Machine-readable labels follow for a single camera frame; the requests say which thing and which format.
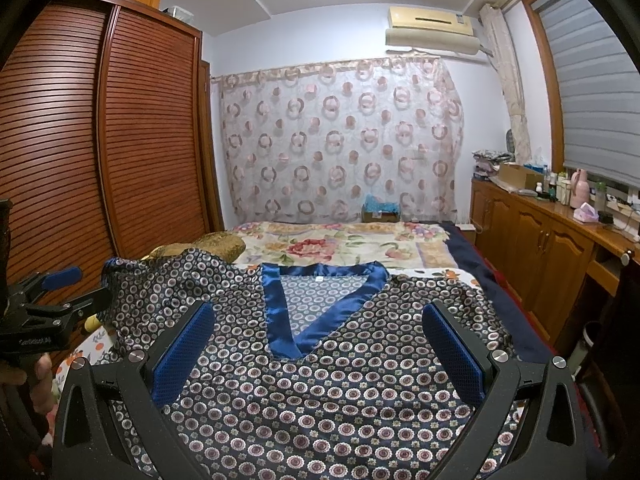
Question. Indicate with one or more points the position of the floral beige bed blanket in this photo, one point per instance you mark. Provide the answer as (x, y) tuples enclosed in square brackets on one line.
[(397, 245)]

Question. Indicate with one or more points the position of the navy patterned silk shirt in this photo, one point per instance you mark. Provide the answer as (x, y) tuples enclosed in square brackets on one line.
[(310, 372)]

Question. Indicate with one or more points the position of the person left hand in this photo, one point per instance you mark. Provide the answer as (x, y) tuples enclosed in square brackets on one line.
[(39, 380)]

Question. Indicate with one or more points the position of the pink tissue pack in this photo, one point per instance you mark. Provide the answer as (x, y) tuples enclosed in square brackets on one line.
[(586, 213)]

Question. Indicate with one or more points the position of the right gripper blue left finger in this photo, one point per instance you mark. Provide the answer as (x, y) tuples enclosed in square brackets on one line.
[(174, 353)]

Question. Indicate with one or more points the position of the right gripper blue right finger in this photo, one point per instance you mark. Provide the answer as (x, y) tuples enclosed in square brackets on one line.
[(463, 356)]

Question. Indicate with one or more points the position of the wooden sideboard cabinet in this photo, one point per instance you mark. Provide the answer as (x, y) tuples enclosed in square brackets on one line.
[(546, 256)]

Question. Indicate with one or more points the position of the beige wall air conditioner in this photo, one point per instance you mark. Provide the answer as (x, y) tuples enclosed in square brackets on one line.
[(419, 28)]

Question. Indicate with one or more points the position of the navy blue bed sheet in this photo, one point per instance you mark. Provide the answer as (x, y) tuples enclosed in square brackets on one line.
[(527, 344)]

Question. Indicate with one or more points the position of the pink thermos jug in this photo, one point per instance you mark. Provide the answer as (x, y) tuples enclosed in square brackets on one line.
[(579, 188)]

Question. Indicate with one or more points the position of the cardboard box on sideboard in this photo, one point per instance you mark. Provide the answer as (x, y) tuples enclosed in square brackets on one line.
[(517, 176)]

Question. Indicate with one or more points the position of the box with blue items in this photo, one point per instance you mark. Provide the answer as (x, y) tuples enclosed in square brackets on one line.
[(375, 210)]

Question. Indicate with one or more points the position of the pink circle pattern curtain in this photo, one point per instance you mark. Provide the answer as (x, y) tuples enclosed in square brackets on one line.
[(310, 143)]

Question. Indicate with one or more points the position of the grey window roller blind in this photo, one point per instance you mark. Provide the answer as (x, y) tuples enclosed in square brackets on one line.
[(598, 88)]

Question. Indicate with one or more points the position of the brown louvered wooden wardrobe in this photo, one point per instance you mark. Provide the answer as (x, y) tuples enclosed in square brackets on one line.
[(106, 138)]

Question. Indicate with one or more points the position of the beige side curtain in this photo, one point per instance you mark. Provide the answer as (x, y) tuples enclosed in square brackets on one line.
[(503, 53)]

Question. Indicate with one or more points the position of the orange fruit print blanket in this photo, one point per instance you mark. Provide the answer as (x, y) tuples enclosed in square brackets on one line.
[(97, 349)]

